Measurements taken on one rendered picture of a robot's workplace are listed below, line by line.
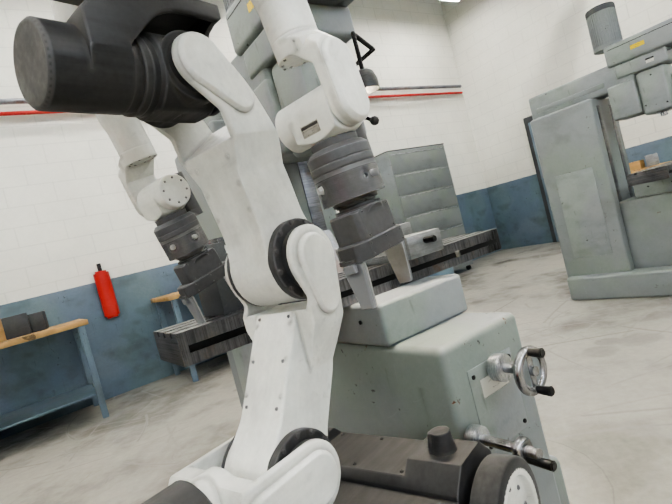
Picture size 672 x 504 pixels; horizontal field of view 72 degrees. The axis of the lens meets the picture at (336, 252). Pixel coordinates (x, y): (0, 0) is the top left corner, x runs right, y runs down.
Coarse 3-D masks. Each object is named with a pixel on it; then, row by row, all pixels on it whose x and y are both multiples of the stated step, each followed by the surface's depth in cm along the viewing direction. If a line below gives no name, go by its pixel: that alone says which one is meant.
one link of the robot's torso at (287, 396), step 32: (288, 256) 75; (320, 256) 78; (320, 288) 77; (256, 320) 84; (288, 320) 78; (320, 320) 77; (256, 352) 81; (288, 352) 76; (320, 352) 79; (256, 384) 78; (288, 384) 74; (320, 384) 79; (256, 416) 76; (288, 416) 73; (320, 416) 78; (256, 448) 72; (288, 448) 70
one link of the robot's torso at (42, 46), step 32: (96, 0) 59; (128, 0) 63; (160, 0) 67; (192, 0) 71; (32, 32) 56; (64, 32) 57; (96, 32) 58; (128, 32) 62; (160, 32) 77; (32, 64) 57; (64, 64) 56; (96, 64) 59; (128, 64) 62; (32, 96) 59; (64, 96) 58; (96, 96) 61; (128, 96) 64
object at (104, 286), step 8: (96, 264) 477; (96, 272) 474; (104, 272) 475; (96, 280) 473; (104, 280) 474; (104, 288) 473; (112, 288) 480; (104, 296) 473; (112, 296) 477; (104, 304) 473; (112, 304) 475; (104, 312) 474; (112, 312) 474
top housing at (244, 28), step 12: (240, 0) 150; (312, 0) 137; (324, 0) 139; (336, 0) 141; (348, 0) 143; (228, 12) 159; (240, 12) 152; (252, 12) 146; (228, 24) 160; (240, 24) 154; (252, 24) 148; (240, 36) 156; (252, 36) 151; (240, 48) 158
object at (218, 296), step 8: (216, 240) 122; (208, 248) 118; (216, 248) 119; (224, 248) 121; (224, 256) 121; (224, 280) 120; (208, 288) 122; (216, 288) 118; (224, 288) 119; (200, 296) 126; (208, 296) 123; (216, 296) 119; (224, 296) 119; (232, 296) 120; (208, 304) 124; (216, 304) 120; (224, 304) 119; (232, 304) 120; (240, 304) 122; (208, 312) 125; (216, 312) 121; (224, 312) 118; (232, 312) 120
